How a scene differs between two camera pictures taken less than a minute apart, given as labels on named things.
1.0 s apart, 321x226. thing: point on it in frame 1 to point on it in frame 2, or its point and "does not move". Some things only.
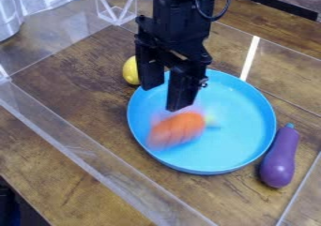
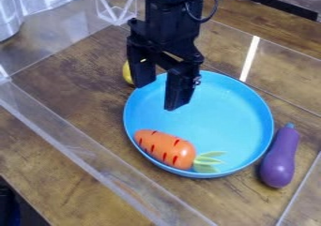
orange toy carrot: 175,129 to 175,152
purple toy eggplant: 278,165 does not move
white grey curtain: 22,0 does not move
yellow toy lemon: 131,70 does not move
